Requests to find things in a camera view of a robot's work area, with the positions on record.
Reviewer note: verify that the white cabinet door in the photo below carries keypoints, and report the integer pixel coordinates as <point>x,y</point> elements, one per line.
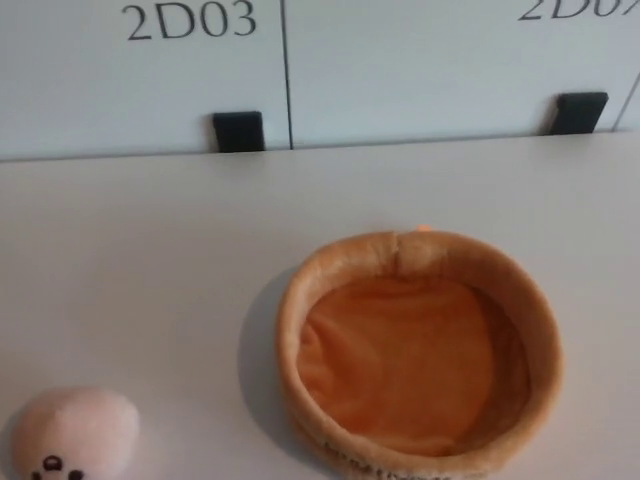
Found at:
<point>634,117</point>
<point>425,70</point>

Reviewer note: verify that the white cabinet door marked 2D03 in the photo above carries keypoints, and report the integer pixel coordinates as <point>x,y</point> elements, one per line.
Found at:
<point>100,90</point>

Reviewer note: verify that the orange round plush plate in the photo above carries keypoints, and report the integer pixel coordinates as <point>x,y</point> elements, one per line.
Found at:
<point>410,370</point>

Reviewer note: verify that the pink plush dumpling toy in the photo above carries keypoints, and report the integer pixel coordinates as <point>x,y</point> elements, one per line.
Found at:
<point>80,430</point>

